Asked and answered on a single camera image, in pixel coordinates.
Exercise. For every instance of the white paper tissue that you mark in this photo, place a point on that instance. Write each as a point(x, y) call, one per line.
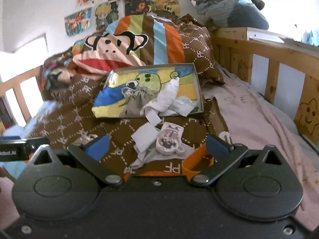
point(145, 140)

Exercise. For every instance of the white cloth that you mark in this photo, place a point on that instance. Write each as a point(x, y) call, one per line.
point(164, 99)

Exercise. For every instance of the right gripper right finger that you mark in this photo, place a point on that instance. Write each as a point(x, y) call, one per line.
point(226, 155)

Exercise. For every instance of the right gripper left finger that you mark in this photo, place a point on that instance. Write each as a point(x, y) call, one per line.
point(90, 154)

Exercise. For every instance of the grey vacuum storage bag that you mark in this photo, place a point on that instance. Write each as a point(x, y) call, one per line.
point(218, 14)

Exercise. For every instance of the cartoon figure plush keychain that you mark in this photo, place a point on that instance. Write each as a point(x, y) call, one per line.
point(169, 139)

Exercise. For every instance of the blond character poster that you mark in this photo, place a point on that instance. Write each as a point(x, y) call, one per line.
point(105, 14)

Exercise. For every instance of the painted cardboard box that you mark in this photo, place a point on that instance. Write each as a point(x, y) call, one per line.
point(109, 103)

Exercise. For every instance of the light blue blanket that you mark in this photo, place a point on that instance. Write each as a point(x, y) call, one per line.
point(15, 168)

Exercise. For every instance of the dark orange poster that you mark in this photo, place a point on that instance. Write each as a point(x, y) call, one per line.
point(137, 7)

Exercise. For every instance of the yellow landscape poster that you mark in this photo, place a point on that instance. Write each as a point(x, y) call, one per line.
point(166, 8)

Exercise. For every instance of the brown PF monkey duvet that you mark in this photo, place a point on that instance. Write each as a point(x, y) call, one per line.
point(131, 41)

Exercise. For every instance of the anime poster lower left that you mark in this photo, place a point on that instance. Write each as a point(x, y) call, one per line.
point(78, 22)

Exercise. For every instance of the wooden bed frame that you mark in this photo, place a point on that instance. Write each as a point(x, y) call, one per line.
point(284, 73)

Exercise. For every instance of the beige linen drawstring pouch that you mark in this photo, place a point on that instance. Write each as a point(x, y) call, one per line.
point(135, 100)

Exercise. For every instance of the white wet wipes packet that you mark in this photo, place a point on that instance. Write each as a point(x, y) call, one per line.
point(183, 105)

